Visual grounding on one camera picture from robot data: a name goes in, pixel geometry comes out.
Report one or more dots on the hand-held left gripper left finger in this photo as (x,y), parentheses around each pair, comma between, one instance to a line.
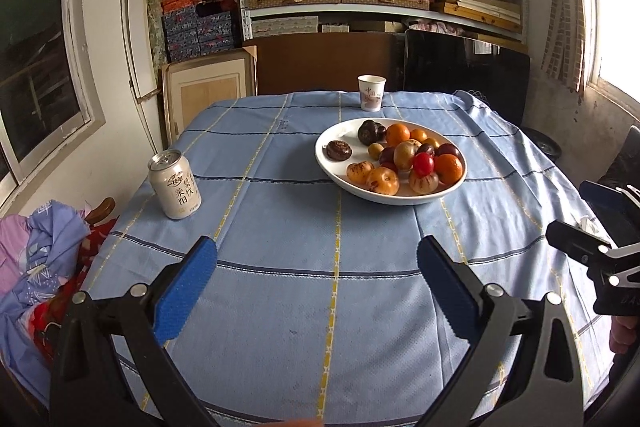
(187,289)

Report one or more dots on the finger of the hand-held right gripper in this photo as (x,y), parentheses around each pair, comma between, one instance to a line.
(602,202)
(575,239)

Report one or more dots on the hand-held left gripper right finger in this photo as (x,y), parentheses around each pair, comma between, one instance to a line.
(446,289)

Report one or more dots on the tan ribbed round fruit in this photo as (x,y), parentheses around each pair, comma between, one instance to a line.
(424,183)
(406,154)

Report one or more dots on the large orange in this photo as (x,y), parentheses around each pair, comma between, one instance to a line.
(398,133)
(449,169)

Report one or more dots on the orange brown round fruit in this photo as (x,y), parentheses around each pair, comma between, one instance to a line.
(360,173)
(383,181)

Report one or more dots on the red tomato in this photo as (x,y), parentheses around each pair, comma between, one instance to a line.
(423,163)
(390,167)

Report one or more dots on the small orange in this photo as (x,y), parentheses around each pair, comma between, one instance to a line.
(431,142)
(418,136)

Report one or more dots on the white oval plate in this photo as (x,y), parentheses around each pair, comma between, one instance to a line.
(332,169)

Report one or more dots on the person's right hand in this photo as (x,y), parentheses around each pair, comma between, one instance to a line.
(625,334)

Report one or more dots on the black round object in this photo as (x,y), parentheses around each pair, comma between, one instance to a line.
(546,143)

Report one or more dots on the white drink can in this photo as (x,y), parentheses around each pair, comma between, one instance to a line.
(175,187)

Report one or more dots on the blue checked tablecloth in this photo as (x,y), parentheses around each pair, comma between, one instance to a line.
(280,217)

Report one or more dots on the purple printed bedding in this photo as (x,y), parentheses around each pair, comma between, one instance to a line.
(40,257)

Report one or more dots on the bright window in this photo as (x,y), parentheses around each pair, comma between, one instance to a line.
(617,7)

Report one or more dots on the brick pattern curtain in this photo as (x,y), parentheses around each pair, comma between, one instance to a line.
(565,7)

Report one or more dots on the light wooden framed panel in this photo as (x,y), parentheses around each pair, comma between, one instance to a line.
(210,92)

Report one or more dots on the white paper cup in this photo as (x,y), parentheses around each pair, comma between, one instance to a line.
(372,93)

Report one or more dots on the pink crumpled cloth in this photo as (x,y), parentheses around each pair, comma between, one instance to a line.
(435,27)

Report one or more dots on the brown board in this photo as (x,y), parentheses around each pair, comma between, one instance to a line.
(325,62)

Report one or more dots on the thin white batten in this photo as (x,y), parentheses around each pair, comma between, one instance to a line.
(129,37)

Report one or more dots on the green marbled panel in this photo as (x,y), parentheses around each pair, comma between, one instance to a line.
(155,17)

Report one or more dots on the dark window with white frame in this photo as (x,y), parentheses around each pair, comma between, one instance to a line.
(35,72)

